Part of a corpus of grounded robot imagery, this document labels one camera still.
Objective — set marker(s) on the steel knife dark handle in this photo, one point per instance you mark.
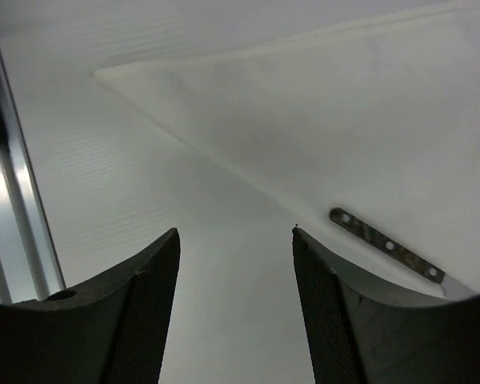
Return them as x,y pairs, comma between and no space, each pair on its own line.
452,288

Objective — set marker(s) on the white cloth napkin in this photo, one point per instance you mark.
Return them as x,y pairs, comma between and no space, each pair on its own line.
379,116

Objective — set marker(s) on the aluminium front rail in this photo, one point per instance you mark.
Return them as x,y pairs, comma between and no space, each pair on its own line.
29,267

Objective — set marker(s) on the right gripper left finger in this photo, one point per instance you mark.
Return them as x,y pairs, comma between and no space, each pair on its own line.
111,328

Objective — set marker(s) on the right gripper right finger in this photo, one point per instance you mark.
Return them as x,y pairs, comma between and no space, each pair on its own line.
364,329

